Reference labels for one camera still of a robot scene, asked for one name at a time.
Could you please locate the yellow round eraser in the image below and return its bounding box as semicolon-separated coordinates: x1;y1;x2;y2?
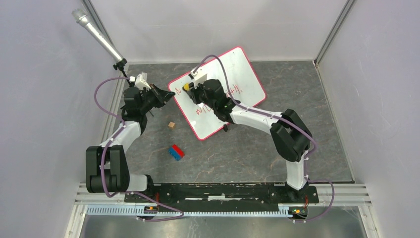
182;83;191;92

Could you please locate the pink framed whiteboard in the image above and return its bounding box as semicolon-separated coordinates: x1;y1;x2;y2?
168;47;266;140

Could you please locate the red blue toy block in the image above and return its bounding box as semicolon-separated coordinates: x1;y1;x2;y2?
168;144;185;161

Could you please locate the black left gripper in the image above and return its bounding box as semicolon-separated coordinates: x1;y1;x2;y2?
139;83;175;114

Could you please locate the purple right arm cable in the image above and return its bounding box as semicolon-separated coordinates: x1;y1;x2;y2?
190;54;335;223

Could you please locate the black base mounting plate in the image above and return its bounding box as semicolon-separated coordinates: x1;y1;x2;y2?
144;182;319;212

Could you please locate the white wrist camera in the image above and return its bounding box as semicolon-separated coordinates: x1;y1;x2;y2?
188;70;208;88
129;72;151;90

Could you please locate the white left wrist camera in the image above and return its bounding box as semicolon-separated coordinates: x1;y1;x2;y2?
129;72;151;90

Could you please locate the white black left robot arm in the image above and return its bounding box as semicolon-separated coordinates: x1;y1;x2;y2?
86;84;175;193

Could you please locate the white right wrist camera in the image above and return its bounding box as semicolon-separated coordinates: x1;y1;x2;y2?
188;70;208;88

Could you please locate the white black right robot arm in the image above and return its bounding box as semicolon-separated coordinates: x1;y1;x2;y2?
183;79;312;202

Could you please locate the silver microphone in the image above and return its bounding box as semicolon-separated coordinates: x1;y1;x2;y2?
72;8;127;69

